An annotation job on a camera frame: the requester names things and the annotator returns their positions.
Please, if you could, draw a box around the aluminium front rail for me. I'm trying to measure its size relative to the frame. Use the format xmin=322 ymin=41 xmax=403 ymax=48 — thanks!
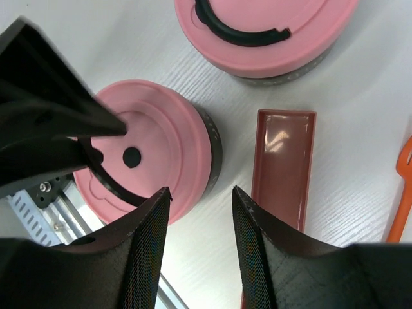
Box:
xmin=1 ymin=180 xmax=185 ymax=308

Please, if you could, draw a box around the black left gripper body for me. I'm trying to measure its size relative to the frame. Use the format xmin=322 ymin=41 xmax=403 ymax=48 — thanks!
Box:
xmin=1 ymin=17 xmax=127 ymax=196

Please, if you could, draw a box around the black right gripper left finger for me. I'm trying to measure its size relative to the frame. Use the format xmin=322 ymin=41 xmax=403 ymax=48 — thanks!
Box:
xmin=1 ymin=187 xmax=170 ymax=308

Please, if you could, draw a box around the orange plastic fork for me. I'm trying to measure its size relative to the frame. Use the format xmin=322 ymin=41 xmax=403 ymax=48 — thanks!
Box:
xmin=386 ymin=137 xmax=412 ymax=243

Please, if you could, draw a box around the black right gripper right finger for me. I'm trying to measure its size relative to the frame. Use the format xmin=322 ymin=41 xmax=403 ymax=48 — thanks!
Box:
xmin=232 ymin=187 xmax=411 ymax=308

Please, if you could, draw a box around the black steel lunch bowl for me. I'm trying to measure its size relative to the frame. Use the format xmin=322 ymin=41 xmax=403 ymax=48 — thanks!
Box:
xmin=195 ymin=106 xmax=223 ymax=200
xmin=233 ymin=42 xmax=336 ymax=87

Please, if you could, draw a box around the dark red cutlery tray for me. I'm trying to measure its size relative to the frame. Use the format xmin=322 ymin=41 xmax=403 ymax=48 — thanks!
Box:
xmin=252 ymin=109 xmax=316 ymax=232

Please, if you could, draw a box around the pink lid with black handle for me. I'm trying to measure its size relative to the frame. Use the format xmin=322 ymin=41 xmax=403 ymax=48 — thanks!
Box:
xmin=174 ymin=0 xmax=358 ymax=79
xmin=91 ymin=80 xmax=212 ymax=224

